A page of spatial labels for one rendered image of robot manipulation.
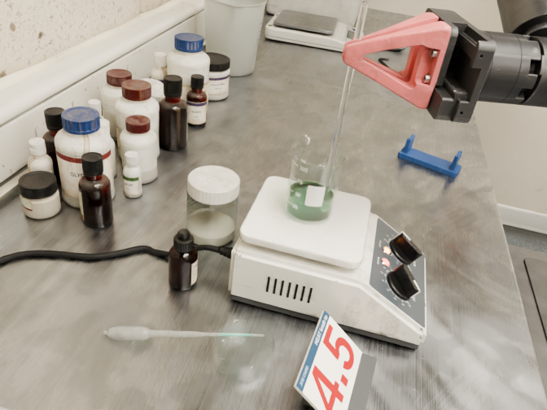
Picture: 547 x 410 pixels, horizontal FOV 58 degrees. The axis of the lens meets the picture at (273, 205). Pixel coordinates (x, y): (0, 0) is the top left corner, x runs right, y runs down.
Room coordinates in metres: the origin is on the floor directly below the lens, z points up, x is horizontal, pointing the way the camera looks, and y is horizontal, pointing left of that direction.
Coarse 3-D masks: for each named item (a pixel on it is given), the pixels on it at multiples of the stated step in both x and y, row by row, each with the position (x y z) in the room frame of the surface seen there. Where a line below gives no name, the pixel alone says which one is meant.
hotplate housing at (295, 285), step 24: (240, 240) 0.39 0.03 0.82; (240, 264) 0.36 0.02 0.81; (264, 264) 0.36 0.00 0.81; (288, 264) 0.36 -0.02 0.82; (312, 264) 0.36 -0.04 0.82; (240, 288) 0.36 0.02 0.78; (264, 288) 0.36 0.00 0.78; (288, 288) 0.35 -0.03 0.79; (312, 288) 0.35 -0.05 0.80; (336, 288) 0.35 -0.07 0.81; (360, 288) 0.34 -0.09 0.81; (288, 312) 0.36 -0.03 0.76; (312, 312) 0.35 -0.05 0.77; (336, 312) 0.35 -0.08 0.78; (360, 312) 0.34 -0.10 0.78; (384, 312) 0.34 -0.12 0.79; (384, 336) 0.34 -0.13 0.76; (408, 336) 0.34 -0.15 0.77
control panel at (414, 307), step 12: (384, 228) 0.45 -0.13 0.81; (384, 240) 0.43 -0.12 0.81; (384, 252) 0.41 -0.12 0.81; (372, 264) 0.38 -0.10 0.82; (384, 264) 0.39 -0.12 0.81; (396, 264) 0.40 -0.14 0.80; (408, 264) 0.42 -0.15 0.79; (420, 264) 0.43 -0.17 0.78; (372, 276) 0.36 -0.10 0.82; (384, 276) 0.38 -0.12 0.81; (420, 276) 0.41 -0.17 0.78; (384, 288) 0.36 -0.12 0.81; (420, 288) 0.39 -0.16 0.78; (396, 300) 0.35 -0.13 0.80; (408, 300) 0.36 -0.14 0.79; (420, 300) 0.37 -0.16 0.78; (408, 312) 0.35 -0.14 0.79; (420, 312) 0.36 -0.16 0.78; (420, 324) 0.34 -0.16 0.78
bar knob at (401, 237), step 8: (392, 240) 0.44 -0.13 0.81; (400, 240) 0.43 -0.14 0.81; (408, 240) 0.43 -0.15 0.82; (392, 248) 0.42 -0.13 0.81; (400, 248) 0.43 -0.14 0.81; (408, 248) 0.42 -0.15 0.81; (416, 248) 0.42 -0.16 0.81; (400, 256) 0.42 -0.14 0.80; (408, 256) 0.42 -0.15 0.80; (416, 256) 0.42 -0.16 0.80
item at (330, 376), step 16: (336, 336) 0.32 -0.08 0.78; (320, 352) 0.29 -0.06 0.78; (336, 352) 0.30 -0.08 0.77; (352, 352) 0.31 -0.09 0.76; (320, 368) 0.28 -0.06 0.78; (336, 368) 0.29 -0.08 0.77; (352, 368) 0.30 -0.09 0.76; (320, 384) 0.26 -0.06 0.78; (336, 384) 0.27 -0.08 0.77; (320, 400) 0.25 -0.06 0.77; (336, 400) 0.26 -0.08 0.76
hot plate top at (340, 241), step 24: (264, 192) 0.45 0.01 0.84; (264, 216) 0.40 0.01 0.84; (336, 216) 0.42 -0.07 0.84; (360, 216) 0.43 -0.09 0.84; (264, 240) 0.37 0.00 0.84; (288, 240) 0.37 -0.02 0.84; (312, 240) 0.38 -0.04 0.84; (336, 240) 0.38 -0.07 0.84; (360, 240) 0.39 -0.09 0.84; (336, 264) 0.35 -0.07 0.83; (360, 264) 0.36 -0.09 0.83
